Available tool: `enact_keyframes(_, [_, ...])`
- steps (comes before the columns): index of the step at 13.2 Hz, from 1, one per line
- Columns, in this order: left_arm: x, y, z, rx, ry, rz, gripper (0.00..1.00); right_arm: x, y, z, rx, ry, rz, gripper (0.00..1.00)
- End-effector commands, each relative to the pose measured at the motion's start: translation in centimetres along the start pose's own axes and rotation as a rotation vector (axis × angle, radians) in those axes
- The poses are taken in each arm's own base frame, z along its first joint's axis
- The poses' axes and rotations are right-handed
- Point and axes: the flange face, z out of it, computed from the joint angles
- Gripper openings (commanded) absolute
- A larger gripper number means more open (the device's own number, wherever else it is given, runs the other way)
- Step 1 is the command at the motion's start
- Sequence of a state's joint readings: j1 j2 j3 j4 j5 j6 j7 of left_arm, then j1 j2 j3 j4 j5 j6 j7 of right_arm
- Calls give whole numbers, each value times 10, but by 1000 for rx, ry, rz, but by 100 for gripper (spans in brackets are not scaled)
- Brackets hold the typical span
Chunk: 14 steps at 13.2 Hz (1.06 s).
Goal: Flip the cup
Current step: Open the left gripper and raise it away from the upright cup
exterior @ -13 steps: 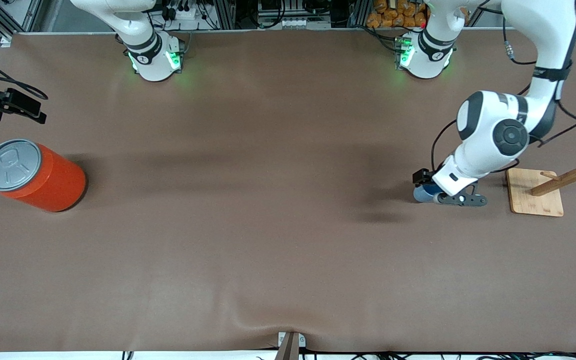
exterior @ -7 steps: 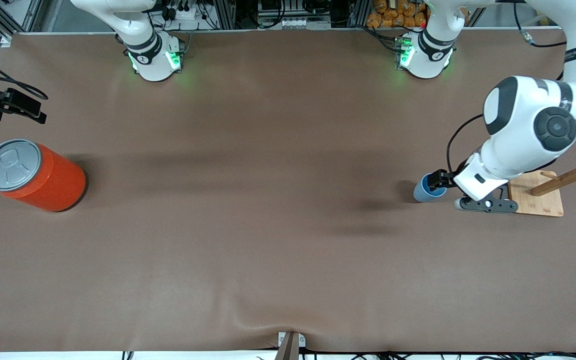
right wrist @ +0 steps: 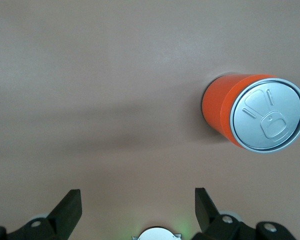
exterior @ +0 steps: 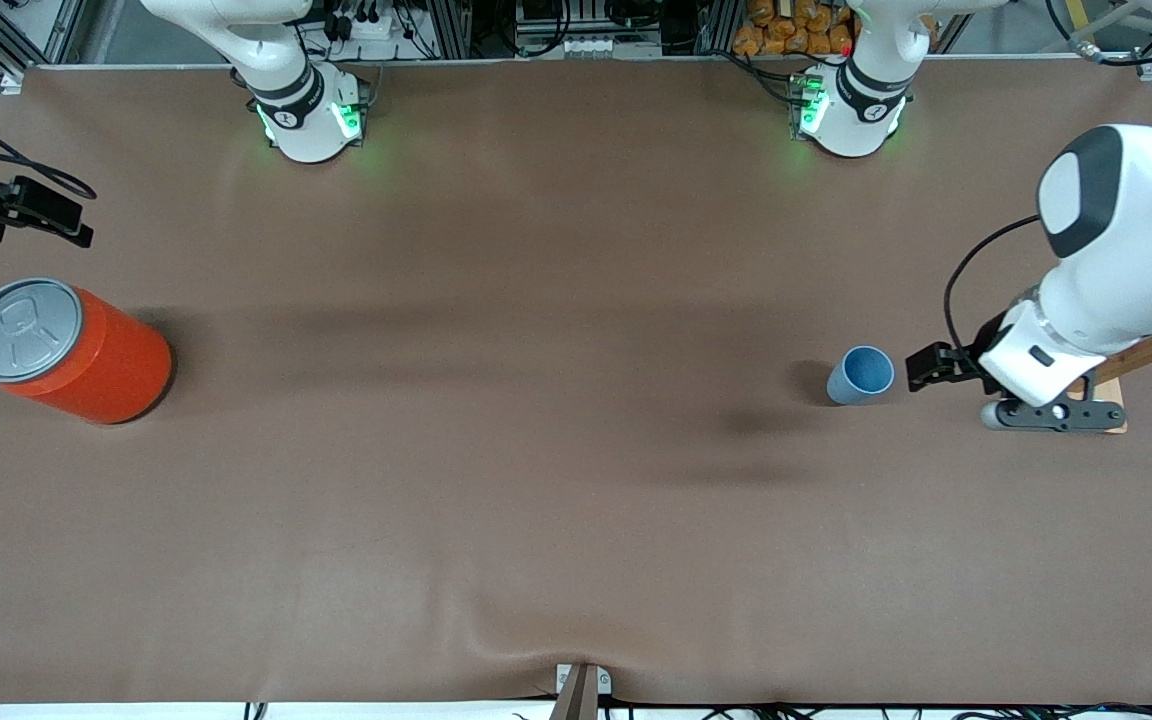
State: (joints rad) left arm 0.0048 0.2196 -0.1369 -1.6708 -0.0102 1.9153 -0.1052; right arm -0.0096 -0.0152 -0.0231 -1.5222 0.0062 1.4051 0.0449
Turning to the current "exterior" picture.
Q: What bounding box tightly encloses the light blue plastic cup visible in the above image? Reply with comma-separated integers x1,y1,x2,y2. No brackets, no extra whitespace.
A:
826,345,895,406

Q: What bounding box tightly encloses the orange can with grey lid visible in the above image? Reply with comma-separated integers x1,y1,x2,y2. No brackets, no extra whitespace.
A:
0,278,174,426

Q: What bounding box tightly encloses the white power strip with plugs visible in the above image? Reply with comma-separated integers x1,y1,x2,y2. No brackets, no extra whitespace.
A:
334,8,409,43

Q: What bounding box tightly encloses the orange packaged snacks pile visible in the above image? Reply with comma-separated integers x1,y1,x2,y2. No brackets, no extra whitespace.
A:
734,0,859,57

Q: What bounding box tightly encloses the brown table cover sheet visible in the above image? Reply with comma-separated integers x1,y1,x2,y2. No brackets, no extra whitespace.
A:
0,55,1152,706

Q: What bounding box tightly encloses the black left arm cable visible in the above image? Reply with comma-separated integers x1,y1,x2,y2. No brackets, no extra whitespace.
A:
943,214,1043,351

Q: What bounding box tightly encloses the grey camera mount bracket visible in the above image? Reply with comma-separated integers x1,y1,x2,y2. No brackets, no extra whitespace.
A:
548,662,613,720

